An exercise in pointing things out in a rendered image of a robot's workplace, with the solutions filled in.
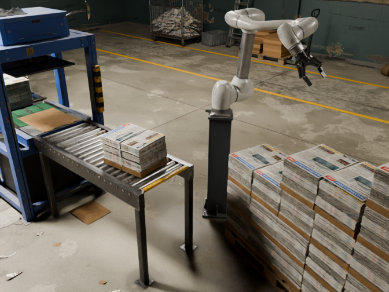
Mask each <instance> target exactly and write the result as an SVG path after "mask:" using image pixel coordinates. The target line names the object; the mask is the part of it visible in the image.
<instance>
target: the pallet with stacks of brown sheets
mask: <svg viewBox="0 0 389 292"><path fill-rule="evenodd" d="M252 54H257V55H258V58H255V57H251V59H254V60H259V61H265V62H269V63H274V64H280V65H285V62H286V60H287V59H292V58H293V57H292V55H291V54H290V52H289V50H288V49H287V48H286V47H285V46H284V45H283V44H282V42H281V41H280V39H279V37H278V34H277V30H258V32H257V33H256V34H255V39H254V46H253V50H252ZM265 56H266V57H272V58H276V59H278V62H276V61H270V60H265Z"/></svg>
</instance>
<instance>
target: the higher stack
mask: <svg viewBox="0 0 389 292"><path fill-rule="evenodd" d="M368 199H369V200H371V201H373V202H375V203H377V204H378V205H380V206H381V207H383V208H385V209H387V210H388V211H389V163H386V164H383V165H381V166H379V167H377V168H376V169H375V173H374V175H373V180H372V186H371V191H370V196H369V197H368ZM364 209H365V210H364V214H363V216H362V221H361V228H360V233H359V236H361V237H363V238H364V239H365V240H367V241H368V242H370V243H371V244H373V245H374V246H376V247H377V248H378V249H380V250H381V251H383V252H385V253H386V254H388V255H389V219H388V218H386V217H385V216H383V215H381V214H379V213H378V212H376V211H374V210H372V209H371V208H369V207H368V206H366V207H365V208H364ZM354 249H355V250H354V255H353V257H352V260H351V263H350V264H351V265H350V268H351V269H352V270H354V271H356V273H358V274H359V275H361V276H362V277H363V278H365V279H366V280H367V281H369V282H370V283H371V284H373V285H374V286H375V287H377V288H378V289H379V290H380V291H382V292H389V263H388V262H387V261H385V260H384V259H382V258H381V257H379V256H378V255H376V254H375V253H374V252H372V251H370V250H369V249H368V248H366V247H365V246H363V245H362V244H360V243H359V242H356V243H355V247H354ZM347 275H348V276H347V279H346V283H345V286H344V288H345V291H344V292H372V291H371V290H370V289H368V288H367V287H366V286H364V285H363V284H362V283H361V282H359V281H358V280H357V279H356V278H354V277H353V276H351V275H350V274H349V273H348V274H347Z"/></svg>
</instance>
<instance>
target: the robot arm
mask: <svg viewBox="0 0 389 292"><path fill-rule="evenodd" d="M225 21H226V22H227V23H228V25H230V26H232V27H234V28H239V29H241V30H242V32H243V33H242V38H241V46H240V54H239V58H238V66H237V74H236V76H235V77H234V78H233V80H232V82H231V83H229V82H228V81H224V80H221V81H218V82H216V83H215V85H214V87H213V90H212V108H207V109H205V111H206V112H209V113H210V117H228V118H231V117H232V115H231V110H232V109H231V108H230V105H231V104H233V103H235V102H239V101H243V100H246V99H248V98H250V97H251V96H252V95H253V93H254V86H253V84H252V83H251V80H250V78H249V76H248V75H249V68H250V64H251V57H252V50H253V46H254V39H255V34H256V33H257V32H258V30H271V29H278V30H277V34H278V37H279V39H280V41H281V42H282V44H283V45H284V46H285V47H286V48H287V49H288V50H289V52H290V54H291V55H292V57H294V56H295V59H296V61H298V62H299V64H297V65H296V67H297V69H298V74H299V78H300V79H301V78H303V80H304V81H305V82H306V83H307V85H308V86H309V87H310V86H311V85H312V83H311V82H310V80H309V79H308V77H307V76H306V66H307V65H309V64H310V65H312V66H315V67H317V70H318V71H319V73H320V74H321V76H322V77H323V78H324V77H326V74H325V72H324V70H323V69H322V67H321V66H322V64H323V63H322V62H320V61H319V60H317V59H316V58H315V57H313V55H312V54H311V55H309V56H307V53H306V52H305V50H304V46H303V45H302V43H301V42H300V41H301V40H302V39H305V38H307V37H308V36H310V35H311V34H313V33H314V32H315V31H316V30H317V28H318V20H317V19H316V18H315V17H307V18H306V17H305V18H298V19H296V20H272V21H265V14H264V13H263V12H262V11H261V10H259V9H256V8H246V9H240V10H235V11H229V12H227V13H226V14H225Z"/></svg>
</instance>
